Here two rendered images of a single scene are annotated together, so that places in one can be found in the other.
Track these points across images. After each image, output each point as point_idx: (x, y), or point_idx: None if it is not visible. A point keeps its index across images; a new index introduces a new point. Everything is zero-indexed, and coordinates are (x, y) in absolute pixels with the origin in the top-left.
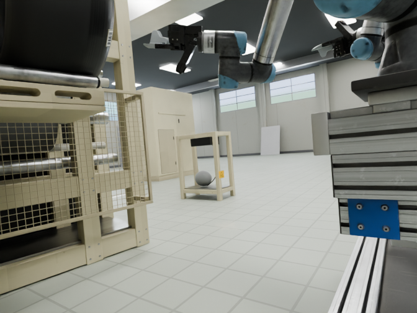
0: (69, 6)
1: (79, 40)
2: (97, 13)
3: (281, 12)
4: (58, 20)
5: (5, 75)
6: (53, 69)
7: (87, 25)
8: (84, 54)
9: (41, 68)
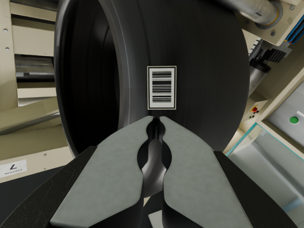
0: (225, 120)
1: (219, 71)
2: (196, 130)
3: None
4: (237, 96)
5: (270, 6)
6: (222, 9)
7: (212, 102)
8: (209, 42)
9: (231, 12)
